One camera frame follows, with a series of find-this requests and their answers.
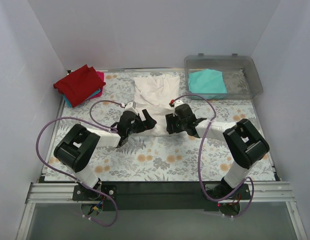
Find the folded pink t-shirt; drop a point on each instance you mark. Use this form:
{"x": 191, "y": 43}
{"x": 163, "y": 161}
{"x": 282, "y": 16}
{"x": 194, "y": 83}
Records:
{"x": 95, "y": 85}

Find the folded teal t-shirt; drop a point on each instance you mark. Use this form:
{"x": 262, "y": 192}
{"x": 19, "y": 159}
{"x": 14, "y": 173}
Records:
{"x": 72, "y": 103}

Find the teal t-shirt in bin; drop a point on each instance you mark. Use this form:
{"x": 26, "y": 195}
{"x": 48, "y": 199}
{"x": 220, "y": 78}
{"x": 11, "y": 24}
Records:
{"x": 207, "y": 81}

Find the white Coca-Cola t-shirt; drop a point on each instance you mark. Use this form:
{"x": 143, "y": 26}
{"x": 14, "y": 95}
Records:
{"x": 154, "y": 93}

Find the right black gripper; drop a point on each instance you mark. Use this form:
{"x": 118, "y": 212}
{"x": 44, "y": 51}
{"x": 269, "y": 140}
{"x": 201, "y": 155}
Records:
{"x": 173, "y": 124}

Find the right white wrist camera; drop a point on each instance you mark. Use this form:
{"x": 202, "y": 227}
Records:
{"x": 175, "y": 103}

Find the clear plastic bin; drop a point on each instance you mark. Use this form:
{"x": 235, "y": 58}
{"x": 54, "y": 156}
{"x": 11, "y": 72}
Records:
{"x": 239, "y": 73}

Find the folded red t-shirt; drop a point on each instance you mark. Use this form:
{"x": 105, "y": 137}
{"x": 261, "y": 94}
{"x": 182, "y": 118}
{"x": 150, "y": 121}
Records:
{"x": 75, "y": 84}

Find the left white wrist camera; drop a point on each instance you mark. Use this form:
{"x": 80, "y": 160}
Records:
{"x": 130, "y": 106}

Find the floral patterned table mat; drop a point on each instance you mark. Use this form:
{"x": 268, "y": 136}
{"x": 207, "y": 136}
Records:
{"x": 144, "y": 158}

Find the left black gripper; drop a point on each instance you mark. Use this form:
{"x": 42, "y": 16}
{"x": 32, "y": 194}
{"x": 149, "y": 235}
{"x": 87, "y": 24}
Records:
{"x": 140, "y": 122}

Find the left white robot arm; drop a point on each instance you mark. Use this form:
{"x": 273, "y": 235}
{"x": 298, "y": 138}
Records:
{"x": 78, "y": 145}

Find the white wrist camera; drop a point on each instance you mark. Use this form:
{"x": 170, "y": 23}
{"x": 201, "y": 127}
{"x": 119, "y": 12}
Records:
{"x": 130, "y": 106}
{"x": 175, "y": 103}

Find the aluminium frame rail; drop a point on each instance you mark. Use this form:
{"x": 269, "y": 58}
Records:
{"x": 69, "y": 193}

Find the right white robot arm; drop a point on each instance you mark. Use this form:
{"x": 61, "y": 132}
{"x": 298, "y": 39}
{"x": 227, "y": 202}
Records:
{"x": 245, "y": 143}

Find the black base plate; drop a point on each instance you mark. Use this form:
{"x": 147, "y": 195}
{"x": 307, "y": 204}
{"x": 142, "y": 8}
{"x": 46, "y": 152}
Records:
{"x": 158, "y": 195}

